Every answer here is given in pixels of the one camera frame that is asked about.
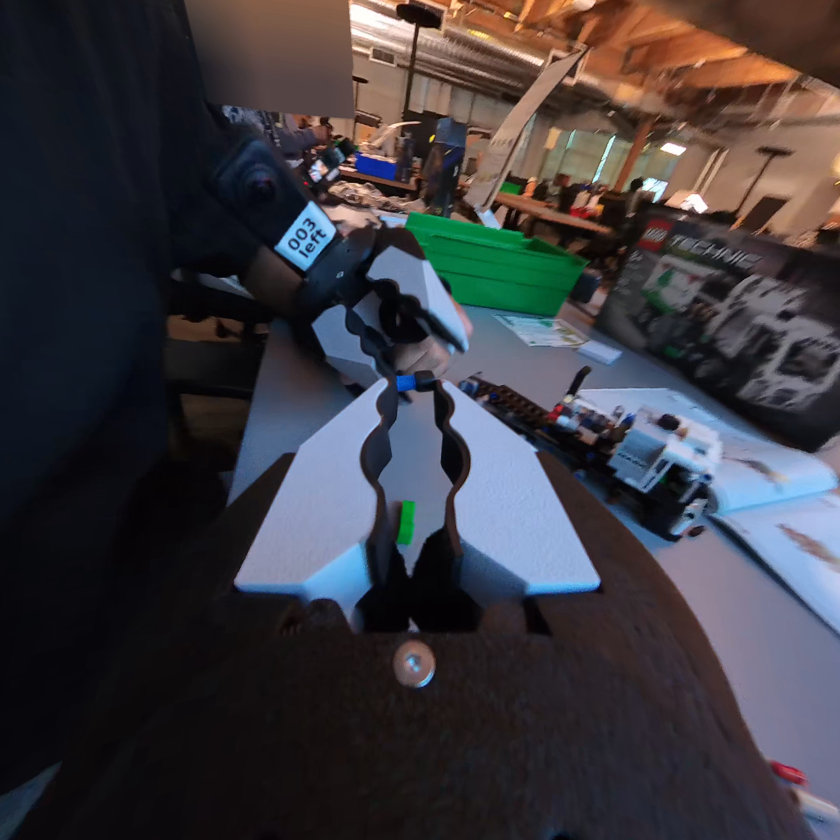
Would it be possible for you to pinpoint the sticker sheet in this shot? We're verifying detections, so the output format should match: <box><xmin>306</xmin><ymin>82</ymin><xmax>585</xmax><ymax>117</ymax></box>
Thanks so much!
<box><xmin>493</xmin><ymin>314</ymin><xmax>592</xmax><ymax>349</ymax></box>

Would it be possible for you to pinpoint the green plastic bin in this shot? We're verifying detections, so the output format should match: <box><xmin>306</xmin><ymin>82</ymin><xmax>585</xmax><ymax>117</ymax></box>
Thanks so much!
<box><xmin>405</xmin><ymin>211</ymin><xmax>589</xmax><ymax>318</ymax></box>

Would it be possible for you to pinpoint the white banner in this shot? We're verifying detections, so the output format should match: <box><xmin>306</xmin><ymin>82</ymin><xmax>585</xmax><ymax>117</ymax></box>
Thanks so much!
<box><xmin>469</xmin><ymin>49</ymin><xmax>588</xmax><ymax>211</ymax></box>

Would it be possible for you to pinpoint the black lego set box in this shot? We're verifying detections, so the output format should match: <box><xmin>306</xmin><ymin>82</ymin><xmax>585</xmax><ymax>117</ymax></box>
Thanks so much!
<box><xmin>594</xmin><ymin>209</ymin><xmax>840</xmax><ymax>454</ymax></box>

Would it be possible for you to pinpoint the black floor lamp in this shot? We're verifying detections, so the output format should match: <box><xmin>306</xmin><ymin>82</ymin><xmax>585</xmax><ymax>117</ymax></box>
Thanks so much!
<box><xmin>395</xmin><ymin>0</ymin><xmax>442</xmax><ymax>119</ymax></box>
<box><xmin>735</xmin><ymin>146</ymin><xmax>796</xmax><ymax>217</ymax></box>

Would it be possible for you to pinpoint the open instruction booklet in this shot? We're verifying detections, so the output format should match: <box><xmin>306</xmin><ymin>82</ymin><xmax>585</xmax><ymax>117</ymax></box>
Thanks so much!
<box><xmin>577</xmin><ymin>387</ymin><xmax>840</xmax><ymax>634</ymax></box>

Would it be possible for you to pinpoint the tan lego pin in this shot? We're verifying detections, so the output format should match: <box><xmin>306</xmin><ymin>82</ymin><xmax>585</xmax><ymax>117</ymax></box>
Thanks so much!
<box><xmin>791</xmin><ymin>787</ymin><xmax>840</xmax><ymax>828</ymax></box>

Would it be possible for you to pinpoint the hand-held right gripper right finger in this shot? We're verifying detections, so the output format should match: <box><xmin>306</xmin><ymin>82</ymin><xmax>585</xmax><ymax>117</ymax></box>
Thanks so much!
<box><xmin>434</xmin><ymin>379</ymin><xmax>602</xmax><ymax>598</ymax></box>

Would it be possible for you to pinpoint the background wooden table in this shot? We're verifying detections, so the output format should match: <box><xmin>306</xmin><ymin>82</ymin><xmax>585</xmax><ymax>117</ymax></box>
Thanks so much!
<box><xmin>492</xmin><ymin>193</ymin><xmax>614</xmax><ymax>237</ymax></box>

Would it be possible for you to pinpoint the lego truck model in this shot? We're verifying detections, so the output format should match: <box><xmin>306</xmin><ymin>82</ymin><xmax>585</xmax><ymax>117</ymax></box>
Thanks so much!
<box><xmin>457</xmin><ymin>366</ymin><xmax>723</xmax><ymax>542</ymax></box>

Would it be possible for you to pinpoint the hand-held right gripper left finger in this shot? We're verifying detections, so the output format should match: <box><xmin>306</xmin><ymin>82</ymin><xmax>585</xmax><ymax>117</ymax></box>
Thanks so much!
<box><xmin>234</xmin><ymin>376</ymin><xmax>400</xmax><ymax>634</ymax></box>

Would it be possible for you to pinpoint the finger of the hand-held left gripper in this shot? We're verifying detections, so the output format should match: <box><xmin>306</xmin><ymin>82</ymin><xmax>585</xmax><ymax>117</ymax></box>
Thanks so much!
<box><xmin>364</xmin><ymin>243</ymin><xmax>472</xmax><ymax>355</ymax></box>
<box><xmin>310</xmin><ymin>289</ymin><xmax>403</xmax><ymax>391</ymax></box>

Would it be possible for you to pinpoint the person's left hand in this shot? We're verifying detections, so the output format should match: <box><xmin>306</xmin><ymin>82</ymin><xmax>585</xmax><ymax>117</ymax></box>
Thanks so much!
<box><xmin>395</xmin><ymin>333</ymin><xmax>455</xmax><ymax>376</ymax></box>

